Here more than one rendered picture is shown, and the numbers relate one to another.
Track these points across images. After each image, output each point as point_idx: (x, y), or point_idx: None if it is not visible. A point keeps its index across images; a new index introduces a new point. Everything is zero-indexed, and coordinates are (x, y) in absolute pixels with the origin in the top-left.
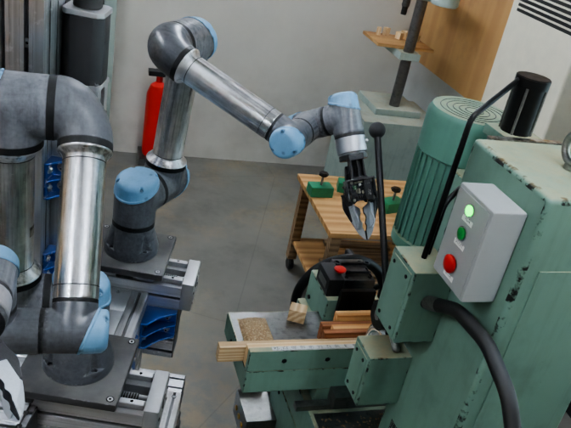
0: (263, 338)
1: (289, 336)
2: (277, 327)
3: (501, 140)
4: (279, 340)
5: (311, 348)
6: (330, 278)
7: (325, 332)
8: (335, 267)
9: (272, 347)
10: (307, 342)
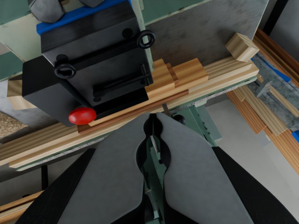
0: (11, 133)
1: (36, 113)
2: (11, 108)
3: None
4: (37, 147)
5: (73, 150)
6: (69, 126)
7: (81, 134)
8: (71, 122)
9: (37, 163)
10: (66, 145)
